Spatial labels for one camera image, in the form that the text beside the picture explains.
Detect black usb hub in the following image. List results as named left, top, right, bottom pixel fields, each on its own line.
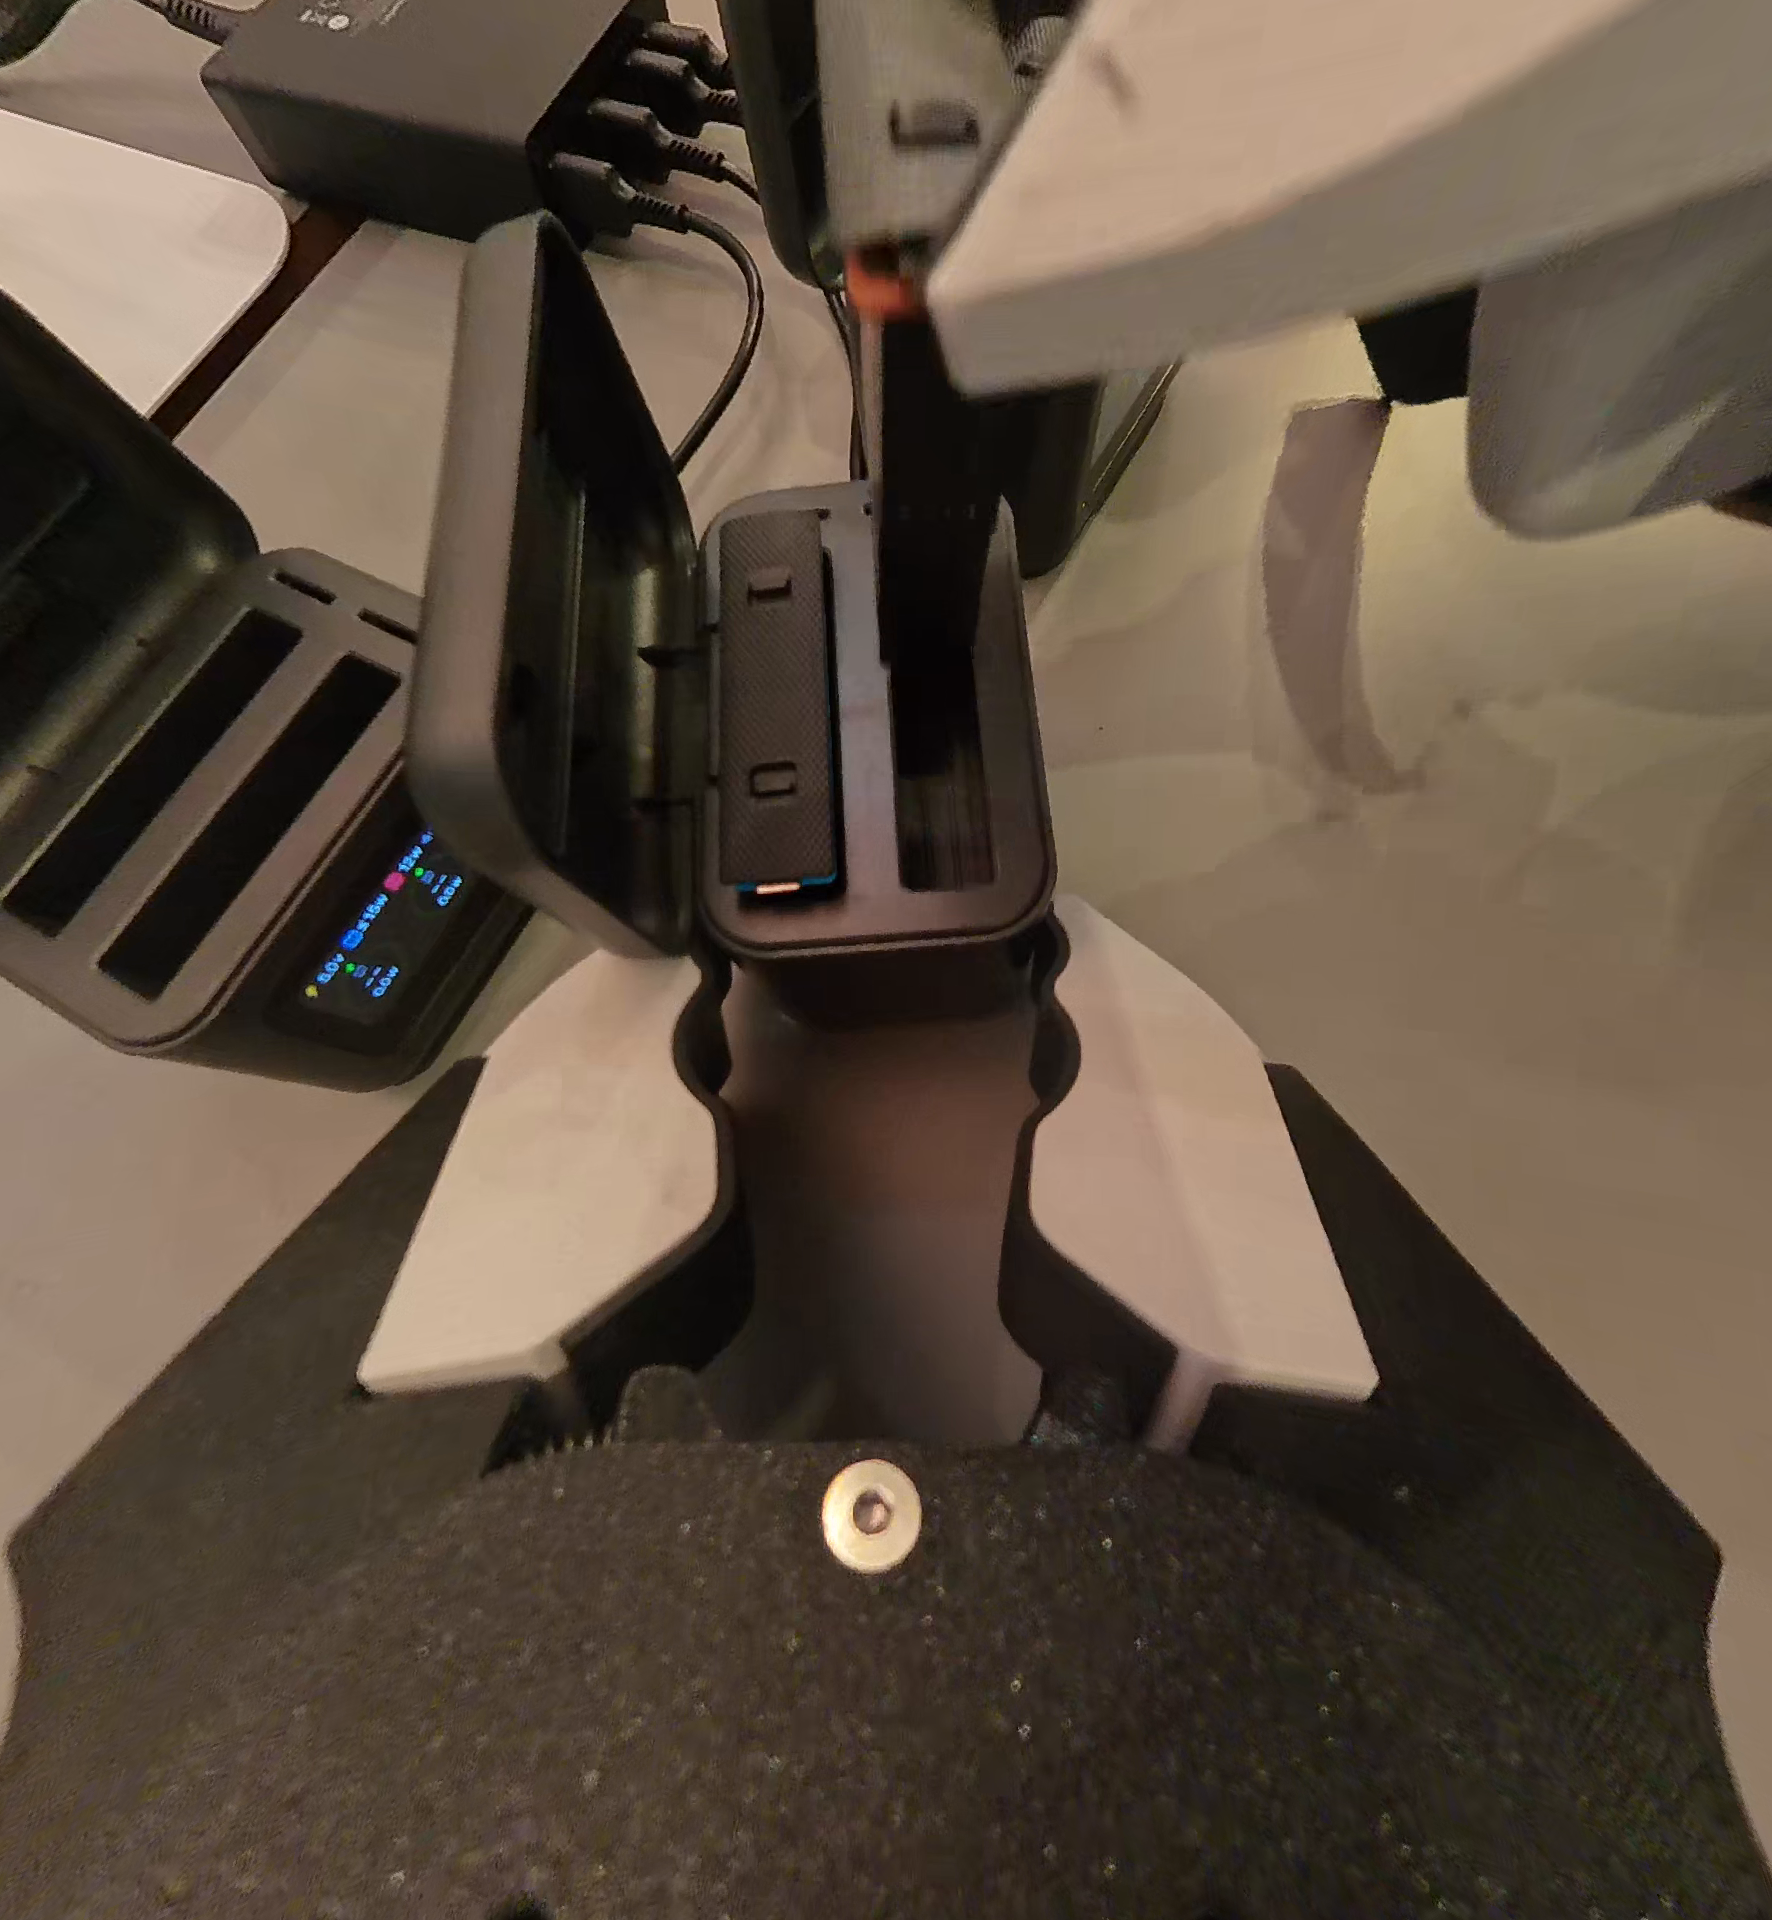
left=203, top=0, right=738, bottom=247

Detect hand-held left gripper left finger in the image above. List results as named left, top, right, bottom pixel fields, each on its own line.
left=358, top=899, right=754, bottom=1403

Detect white stand base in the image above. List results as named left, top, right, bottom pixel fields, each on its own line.
left=0, top=119, right=293, bottom=426

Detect blue-edged black battery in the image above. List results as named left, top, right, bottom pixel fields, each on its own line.
left=713, top=509, right=857, bottom=906

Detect red-edged black battery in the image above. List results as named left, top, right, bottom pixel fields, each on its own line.
left=842, top=245, right=1021, bottom=757

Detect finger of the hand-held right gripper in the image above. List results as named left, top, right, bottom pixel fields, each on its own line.
left=927, top=0, right=1772, bottom=402
left=1361, top=150, right=1772, bottom=548

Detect black charging cable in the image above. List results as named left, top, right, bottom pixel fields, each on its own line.
left=542, top=185, right=773, bottom=486
left=626, top=17, right=743, bottom=96
left=573, top=106, right=743, bottom=174

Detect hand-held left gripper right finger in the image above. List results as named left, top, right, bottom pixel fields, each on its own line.
left=1001, top=899, right=1386, bottom=1411

